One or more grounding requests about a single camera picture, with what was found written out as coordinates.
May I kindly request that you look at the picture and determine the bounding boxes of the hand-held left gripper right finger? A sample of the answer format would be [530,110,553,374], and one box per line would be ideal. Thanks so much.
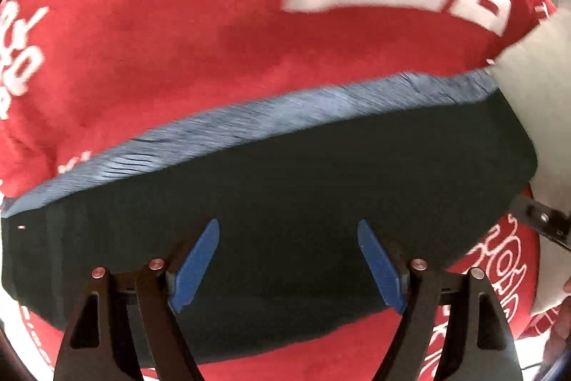
[358,219,525,381]

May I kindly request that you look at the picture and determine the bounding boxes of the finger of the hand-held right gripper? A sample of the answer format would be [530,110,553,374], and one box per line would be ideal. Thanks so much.
[509,195,571,252]

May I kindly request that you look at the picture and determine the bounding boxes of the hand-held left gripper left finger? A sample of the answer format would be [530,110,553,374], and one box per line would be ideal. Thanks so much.
[52,219,221,381]

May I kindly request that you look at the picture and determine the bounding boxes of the black pants with blue waistband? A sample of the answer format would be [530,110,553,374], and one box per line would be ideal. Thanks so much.
[0,71,538,366]

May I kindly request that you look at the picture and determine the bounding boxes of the person's right hand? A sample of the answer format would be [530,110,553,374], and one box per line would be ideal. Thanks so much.
[542,276,571,369]

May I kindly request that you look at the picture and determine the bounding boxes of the cream pillow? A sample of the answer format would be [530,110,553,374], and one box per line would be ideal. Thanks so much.
[486,10,571,316]

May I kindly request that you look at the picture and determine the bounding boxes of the red blanket with white print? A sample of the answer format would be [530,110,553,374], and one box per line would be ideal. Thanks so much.
[0,0,559,381]

